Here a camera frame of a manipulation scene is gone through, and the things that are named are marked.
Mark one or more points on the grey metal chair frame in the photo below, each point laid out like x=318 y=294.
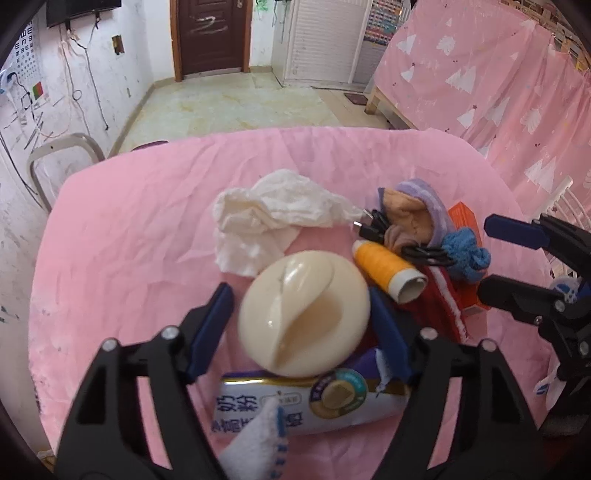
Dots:
x=52 y=163

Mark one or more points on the blue knitted sock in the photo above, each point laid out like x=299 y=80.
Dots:
x=470 y=260

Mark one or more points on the orange cardboard box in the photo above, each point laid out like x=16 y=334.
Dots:
x=462 y=216

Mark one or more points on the purple knitted sock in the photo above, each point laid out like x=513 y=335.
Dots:
x=414 y=206

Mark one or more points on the pink bed sheet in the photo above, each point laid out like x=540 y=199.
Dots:
x=129 y=249

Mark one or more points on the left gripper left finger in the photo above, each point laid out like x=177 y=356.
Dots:
x=104 y=435

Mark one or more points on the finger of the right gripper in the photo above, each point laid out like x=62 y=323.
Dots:
x=546 y=309
x=564 y=241

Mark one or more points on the eye chart poster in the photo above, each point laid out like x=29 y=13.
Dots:
x=22 y=67

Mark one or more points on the orange thread spool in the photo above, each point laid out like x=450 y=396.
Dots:
x=400 y=279

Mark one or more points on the cream round hair brush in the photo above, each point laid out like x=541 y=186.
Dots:
x=305 y=314

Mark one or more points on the pink patterned hanging sheet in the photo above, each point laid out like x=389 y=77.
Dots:
x=492 y=76

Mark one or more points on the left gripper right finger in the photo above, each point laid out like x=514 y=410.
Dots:
x=495 y=435

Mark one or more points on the left white gloved hand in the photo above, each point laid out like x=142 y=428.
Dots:
x=259 y=452

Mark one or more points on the purple white step stool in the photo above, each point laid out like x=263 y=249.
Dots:
x=149 y=145

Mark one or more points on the red striped sock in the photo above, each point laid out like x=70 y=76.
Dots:
x=437 y=307

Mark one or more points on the wall mounted black television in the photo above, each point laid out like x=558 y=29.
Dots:
x=62 y=11

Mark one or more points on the milk powder packet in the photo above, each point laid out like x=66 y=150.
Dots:
x=361 y=391

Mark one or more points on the white tissue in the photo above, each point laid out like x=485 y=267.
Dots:
x=255 y=226

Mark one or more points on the dark brown door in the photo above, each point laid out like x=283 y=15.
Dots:
x=210 y=36

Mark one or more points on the white louvered wardrobe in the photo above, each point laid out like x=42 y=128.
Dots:
x=319 y=43

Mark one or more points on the colourful wall chart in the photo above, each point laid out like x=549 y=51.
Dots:
x=383 y=21

